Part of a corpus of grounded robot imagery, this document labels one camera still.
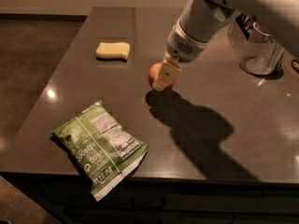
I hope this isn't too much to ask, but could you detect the yellow sponge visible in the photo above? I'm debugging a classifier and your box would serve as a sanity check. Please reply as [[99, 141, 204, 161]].
[[96, 42, 130, 60]]

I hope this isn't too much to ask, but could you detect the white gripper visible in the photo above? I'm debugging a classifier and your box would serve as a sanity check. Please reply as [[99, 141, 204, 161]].
[[152, 21, 207, 91]]

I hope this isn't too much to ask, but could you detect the clear glass jar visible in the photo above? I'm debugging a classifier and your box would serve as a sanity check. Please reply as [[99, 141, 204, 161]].
[[228, 20, 284, 77]]

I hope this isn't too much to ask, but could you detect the green jalapeno chip bag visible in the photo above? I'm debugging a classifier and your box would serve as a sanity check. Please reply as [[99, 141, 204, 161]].
[[51, 101, 148, 201]]

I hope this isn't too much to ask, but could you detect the red apple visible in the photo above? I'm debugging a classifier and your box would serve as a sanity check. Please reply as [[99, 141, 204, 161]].
[[148, 63, 177, 91]]

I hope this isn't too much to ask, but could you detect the black wire basket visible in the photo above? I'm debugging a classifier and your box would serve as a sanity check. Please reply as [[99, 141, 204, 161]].
[[235, 13, 254, 39]]

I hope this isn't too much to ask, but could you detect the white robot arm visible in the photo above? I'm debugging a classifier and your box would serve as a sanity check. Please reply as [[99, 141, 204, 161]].
[[152, 0, 299, 91]]

